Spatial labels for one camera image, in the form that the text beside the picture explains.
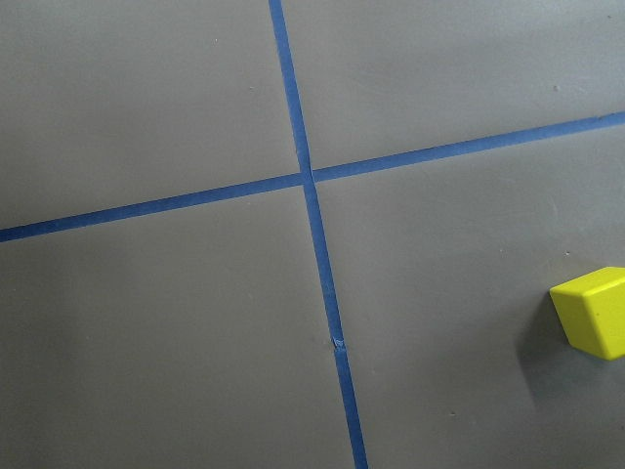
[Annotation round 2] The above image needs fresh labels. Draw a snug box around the yellow wooden cube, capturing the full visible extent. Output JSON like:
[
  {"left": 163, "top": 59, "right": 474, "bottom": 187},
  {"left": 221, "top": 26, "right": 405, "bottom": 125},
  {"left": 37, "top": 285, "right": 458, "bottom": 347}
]
[{"left": 549, "top": 267, "right": 624, "bottom": 361}]

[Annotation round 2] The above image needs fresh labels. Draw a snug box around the blue tape line lengthwise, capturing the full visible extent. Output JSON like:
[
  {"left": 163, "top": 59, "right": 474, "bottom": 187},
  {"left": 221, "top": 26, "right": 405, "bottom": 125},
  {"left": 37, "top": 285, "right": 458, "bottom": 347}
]
[{"left": 269, "top": 0, "right": 369, "bottom": 468}]

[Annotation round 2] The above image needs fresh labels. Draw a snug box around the blue tape line crosswise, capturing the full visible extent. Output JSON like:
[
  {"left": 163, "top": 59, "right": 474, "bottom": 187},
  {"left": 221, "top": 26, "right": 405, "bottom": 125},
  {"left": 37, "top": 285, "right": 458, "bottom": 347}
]
[{"left": 1, "top": 111, "right": 624, "bottom": 243}]

